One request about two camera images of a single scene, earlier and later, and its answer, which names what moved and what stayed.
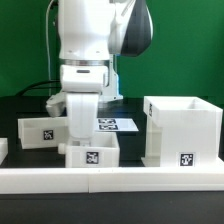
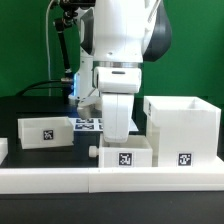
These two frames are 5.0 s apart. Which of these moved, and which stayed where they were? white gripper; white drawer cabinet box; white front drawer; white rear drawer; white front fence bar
Moved: white gripper; white front drawer
Stayed: white rear drawer; white front fence bar; white drawer cabinet box
